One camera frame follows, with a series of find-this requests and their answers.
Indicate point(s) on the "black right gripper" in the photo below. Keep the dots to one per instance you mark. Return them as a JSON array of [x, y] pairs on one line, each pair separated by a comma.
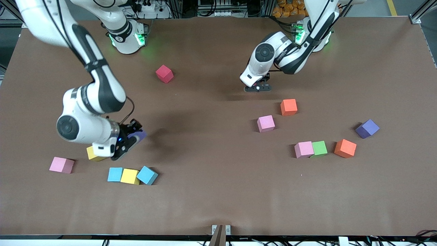
[[127, 131]]

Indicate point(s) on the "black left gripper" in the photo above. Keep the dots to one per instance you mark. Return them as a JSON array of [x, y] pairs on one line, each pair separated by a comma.
[[267, 77]]

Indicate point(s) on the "purple foam cube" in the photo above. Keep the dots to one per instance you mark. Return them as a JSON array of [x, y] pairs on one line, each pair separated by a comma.
[[367, 128], [140, 136]]

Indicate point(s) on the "orange foam cube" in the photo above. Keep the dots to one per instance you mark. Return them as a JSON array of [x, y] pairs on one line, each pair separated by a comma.
[[289, 107], [345, 148]]

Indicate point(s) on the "pink foam cube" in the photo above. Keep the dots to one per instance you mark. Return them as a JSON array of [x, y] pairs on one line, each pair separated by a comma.
[[266, 123], [304, 149], [61, 165]]

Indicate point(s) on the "blue foam cube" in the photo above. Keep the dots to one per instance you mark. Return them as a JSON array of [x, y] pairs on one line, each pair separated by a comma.
[[147, 175], [114, 174]]

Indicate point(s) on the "yellow foam cube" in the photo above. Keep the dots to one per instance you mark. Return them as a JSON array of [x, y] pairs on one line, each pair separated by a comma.
[[130, 176], [89, 154]]

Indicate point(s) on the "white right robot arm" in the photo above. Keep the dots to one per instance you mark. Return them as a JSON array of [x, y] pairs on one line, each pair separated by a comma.
[[102, 89]]

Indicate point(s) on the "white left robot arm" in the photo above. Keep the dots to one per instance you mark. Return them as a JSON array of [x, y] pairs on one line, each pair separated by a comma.
[[290, 54]]

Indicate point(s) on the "red foam cube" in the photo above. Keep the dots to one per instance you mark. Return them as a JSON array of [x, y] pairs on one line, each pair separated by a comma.
[[164, 73]]

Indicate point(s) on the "bag of orange items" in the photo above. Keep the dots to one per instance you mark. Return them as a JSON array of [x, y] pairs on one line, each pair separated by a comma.
[[286, 10]]

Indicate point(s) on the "green foam cube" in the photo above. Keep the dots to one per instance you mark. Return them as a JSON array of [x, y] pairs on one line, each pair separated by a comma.
[[321, 148]]

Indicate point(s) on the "brown table cover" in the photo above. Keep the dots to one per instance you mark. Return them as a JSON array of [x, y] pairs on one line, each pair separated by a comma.
[[218, 191]]

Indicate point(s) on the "white power strip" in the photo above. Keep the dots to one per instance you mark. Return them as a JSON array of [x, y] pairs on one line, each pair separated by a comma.
[[147, 7]]

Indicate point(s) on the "small white box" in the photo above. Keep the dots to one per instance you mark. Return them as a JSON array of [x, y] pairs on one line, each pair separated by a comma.
[[343, 242]]

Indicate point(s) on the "small metal bracket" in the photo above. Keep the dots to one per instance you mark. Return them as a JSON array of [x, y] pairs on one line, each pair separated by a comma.
[[228, 229]]

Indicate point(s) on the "brown camera pole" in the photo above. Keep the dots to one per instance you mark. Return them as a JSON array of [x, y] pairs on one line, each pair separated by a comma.
[[216, 239]]

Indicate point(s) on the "aluminium frame profile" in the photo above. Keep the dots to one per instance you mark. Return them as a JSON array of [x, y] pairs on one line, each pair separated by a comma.
[[416, 18]]

